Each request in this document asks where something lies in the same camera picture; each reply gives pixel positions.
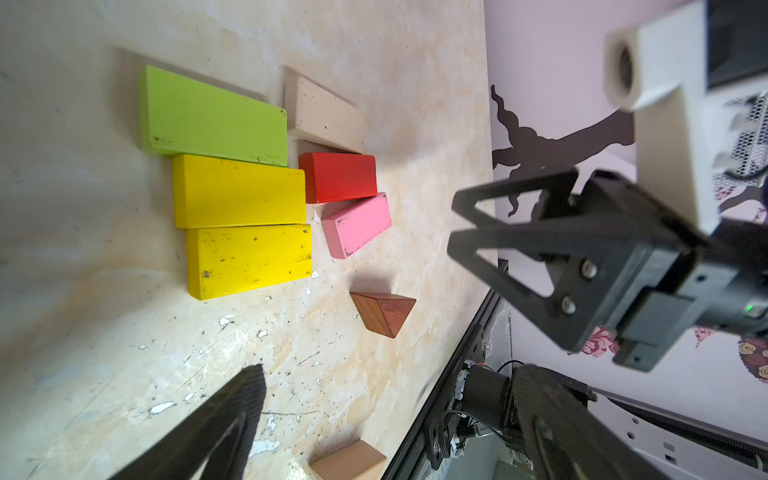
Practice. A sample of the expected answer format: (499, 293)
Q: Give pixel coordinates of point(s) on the dark brown triangular block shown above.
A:
(383, 313)

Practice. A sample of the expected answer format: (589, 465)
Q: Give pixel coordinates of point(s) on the light pink block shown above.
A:
(352, 228)

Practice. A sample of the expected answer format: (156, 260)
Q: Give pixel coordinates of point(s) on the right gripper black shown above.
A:
(675, 278)

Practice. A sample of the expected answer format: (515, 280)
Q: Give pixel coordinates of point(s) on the light brown triangular block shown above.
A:
(358, 461)

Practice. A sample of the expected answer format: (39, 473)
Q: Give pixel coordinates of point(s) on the yellow block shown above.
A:
(217, 193)
(226, 261)

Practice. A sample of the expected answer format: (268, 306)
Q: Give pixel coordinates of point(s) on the red block group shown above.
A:
(335, 177)

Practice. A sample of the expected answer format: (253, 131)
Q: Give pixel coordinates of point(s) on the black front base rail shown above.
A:
(425, 451)

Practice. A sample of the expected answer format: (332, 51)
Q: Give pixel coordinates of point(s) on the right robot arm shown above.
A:
(612, 256)

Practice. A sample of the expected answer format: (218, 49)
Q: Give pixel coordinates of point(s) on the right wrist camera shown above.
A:
(695, 80)

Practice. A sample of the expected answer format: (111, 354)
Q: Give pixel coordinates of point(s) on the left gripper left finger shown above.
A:
(214, 440)

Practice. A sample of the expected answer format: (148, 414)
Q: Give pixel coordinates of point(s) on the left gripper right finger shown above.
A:
(563, 440)

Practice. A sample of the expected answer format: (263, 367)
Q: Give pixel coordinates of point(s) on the lime green block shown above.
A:
(179, 115)

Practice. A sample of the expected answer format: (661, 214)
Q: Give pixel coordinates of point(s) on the beige square wooden block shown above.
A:
(318, 115)

